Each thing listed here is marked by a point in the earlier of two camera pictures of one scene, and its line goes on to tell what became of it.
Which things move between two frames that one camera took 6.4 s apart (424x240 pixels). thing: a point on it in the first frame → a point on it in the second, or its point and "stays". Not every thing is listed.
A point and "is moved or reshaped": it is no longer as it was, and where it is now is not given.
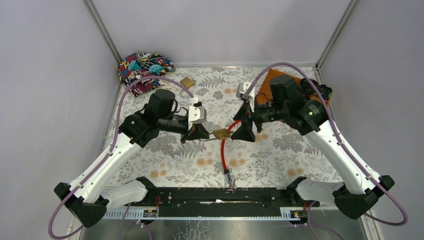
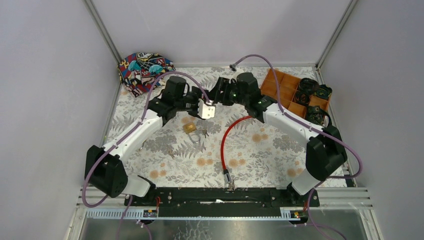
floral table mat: (286, 157) stays
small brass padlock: (221, 134) is moved or reshaped
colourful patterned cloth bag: (141, 64) stays
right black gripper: (244, 132) → (223, 84)
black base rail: (225, 201) stays
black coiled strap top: (306, 88) stays
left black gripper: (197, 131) → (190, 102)
